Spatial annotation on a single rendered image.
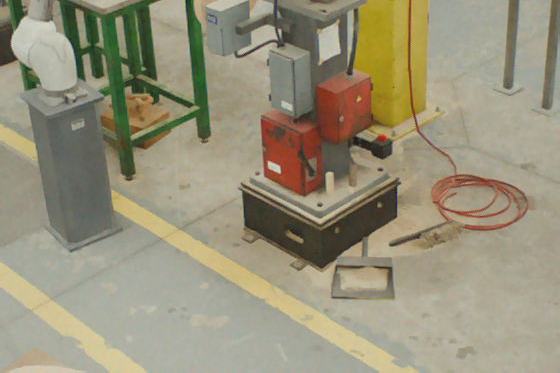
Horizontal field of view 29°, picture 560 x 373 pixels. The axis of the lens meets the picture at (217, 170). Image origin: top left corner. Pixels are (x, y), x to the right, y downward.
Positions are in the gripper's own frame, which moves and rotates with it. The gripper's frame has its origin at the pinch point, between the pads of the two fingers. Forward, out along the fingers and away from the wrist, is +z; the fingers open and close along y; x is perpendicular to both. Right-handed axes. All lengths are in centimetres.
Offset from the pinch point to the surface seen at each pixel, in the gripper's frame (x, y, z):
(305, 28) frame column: -6, 2, 50
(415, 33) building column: -64, -110, 14
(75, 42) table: -56, 13, -107
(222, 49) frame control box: -12.3, 27.1, 27.5
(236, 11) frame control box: 1.0, 18.1, 27.8
